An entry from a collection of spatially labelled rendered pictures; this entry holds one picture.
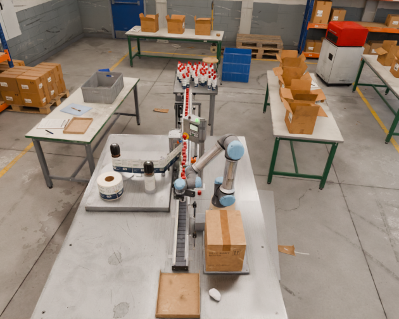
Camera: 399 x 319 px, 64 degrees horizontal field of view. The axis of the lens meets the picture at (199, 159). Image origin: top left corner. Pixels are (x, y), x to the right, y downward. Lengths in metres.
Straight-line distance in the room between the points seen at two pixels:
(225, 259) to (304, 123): 2.20
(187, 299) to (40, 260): 1.91
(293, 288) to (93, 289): 1.86
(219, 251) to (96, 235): 0.96
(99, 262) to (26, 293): 1.22
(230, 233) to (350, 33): 5.99
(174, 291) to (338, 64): 6.30
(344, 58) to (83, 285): 6.64
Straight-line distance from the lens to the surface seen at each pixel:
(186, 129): 2.57
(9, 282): 3.60
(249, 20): 9.78
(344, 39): 7.47
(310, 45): 9.35
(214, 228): 2.11
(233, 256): 2.12
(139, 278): 2.25
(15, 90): 6.35
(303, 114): 3.80
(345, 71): 7.72
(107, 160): 3.16
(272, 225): 2.59
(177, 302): 2.13
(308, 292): 3.33
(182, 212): 2.54
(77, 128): 3.95
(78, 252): 2.46
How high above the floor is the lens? 2.67
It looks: 35 degrees down
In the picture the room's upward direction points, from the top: 2 degrees clockwise
